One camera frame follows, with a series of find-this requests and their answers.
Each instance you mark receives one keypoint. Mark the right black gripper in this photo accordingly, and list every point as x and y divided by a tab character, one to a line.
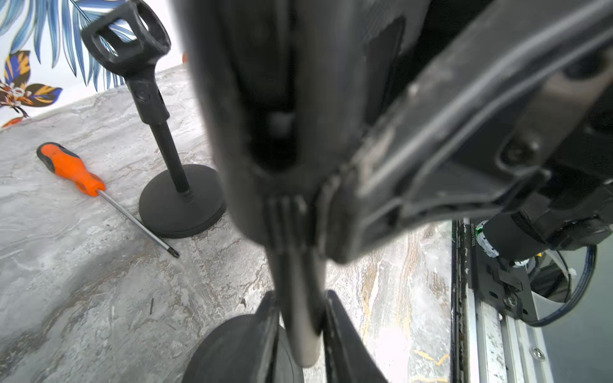
481	129

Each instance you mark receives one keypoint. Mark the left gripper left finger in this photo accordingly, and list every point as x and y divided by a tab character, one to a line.
261	344

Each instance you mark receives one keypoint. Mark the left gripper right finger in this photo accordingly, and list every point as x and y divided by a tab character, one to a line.
346	357

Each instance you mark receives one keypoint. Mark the black round base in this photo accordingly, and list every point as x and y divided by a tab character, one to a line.
171	214
228	354

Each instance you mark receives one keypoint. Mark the black stand pole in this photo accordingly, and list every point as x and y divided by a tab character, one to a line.
129	41
290	92

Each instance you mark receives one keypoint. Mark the aluminium front rail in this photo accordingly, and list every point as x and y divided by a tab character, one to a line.
488	345

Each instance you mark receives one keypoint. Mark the orange handled screwdriver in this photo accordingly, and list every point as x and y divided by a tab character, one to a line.
68	165

